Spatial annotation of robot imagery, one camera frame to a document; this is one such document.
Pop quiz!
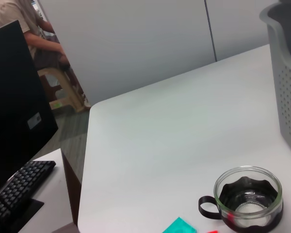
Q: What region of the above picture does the glass teacup with black sleeve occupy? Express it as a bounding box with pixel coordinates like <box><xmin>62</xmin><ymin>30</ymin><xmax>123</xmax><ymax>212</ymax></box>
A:
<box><xmin>198</xmin><ymin>166</ymin><xmax>284</xmax><ymax>233</ymax></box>

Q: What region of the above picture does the teal flat square block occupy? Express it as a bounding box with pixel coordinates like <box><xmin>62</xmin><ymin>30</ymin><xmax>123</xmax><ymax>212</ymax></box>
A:
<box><xmin>162</xmin><ymin>216</ymin><xmax>197</xmax><ymax>233</ymax></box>

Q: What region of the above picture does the grey-green perforated storage basket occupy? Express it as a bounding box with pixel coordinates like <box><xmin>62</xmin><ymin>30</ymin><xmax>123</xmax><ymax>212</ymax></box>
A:
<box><xmin>259</xmin><ymin>1</ymin><xmax>291</xmax><ymax>151</ymax></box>

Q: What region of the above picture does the black computer monitor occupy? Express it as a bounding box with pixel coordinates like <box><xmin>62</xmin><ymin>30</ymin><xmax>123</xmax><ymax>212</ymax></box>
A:
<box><xmin>0</xmin><ymin>19</ymin><xmax>59</xmax><ymax>233</ymax></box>

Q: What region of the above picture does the black keyboard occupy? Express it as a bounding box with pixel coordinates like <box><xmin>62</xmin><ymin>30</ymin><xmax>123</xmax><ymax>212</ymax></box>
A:
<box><xmin>0</xmin><ymin>160</ymin><xmax>57</xmax><ymax>233</ymax></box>

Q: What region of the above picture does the seated person in beige shirt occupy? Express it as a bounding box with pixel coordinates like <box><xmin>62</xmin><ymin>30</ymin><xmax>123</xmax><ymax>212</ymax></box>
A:
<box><xmin>0</xmin><ymin>0</ymin><xmax>70</xmax><ymax>71</ymax></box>

